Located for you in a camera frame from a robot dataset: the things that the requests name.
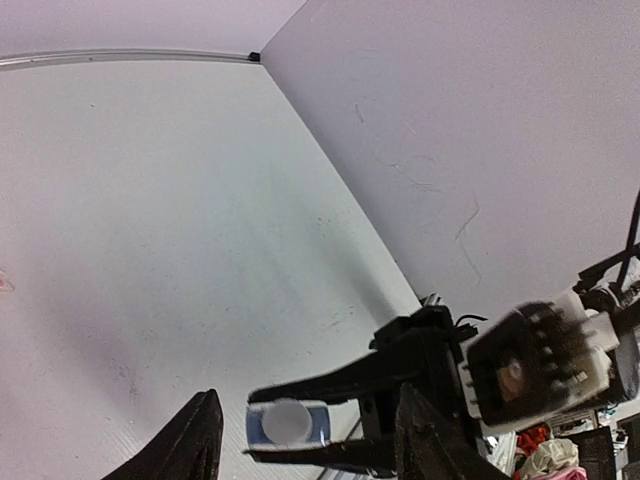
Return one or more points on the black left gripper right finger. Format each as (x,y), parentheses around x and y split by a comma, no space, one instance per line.
(427,447)

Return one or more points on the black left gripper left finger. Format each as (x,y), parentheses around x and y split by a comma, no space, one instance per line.
(188,447)

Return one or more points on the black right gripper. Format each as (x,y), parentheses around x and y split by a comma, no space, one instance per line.
(420,350)

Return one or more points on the blue nail polish bottle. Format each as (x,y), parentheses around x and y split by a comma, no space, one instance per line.
(320,434)

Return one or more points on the white nail polish cap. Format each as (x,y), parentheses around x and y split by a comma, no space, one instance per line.
(287,422)

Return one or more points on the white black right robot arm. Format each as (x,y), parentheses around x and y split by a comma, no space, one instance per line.
(611,285)

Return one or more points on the pile of coloured clothes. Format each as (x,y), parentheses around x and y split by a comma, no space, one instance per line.
(540,457)

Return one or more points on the mannequin hand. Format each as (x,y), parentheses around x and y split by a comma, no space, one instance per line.
(6,286)

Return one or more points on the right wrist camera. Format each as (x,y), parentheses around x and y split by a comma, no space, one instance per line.
(542,358)

